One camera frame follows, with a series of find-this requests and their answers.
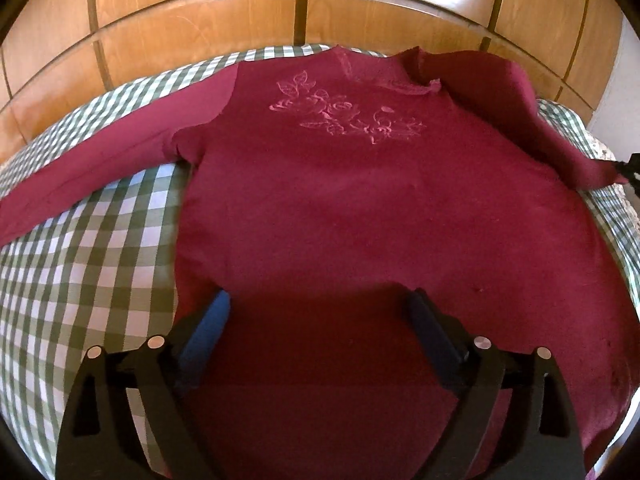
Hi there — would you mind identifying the dark red sweater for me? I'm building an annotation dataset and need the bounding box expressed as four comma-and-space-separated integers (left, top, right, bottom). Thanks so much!
1, 47, 639, 479

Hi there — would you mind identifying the floral patterned pillow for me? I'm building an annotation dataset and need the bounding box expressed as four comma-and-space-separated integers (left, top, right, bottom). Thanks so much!
588, 134, 617, 162

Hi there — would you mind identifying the green white checkered bedspread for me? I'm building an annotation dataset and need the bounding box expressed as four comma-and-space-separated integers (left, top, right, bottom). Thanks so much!
1, 44, 639, 479

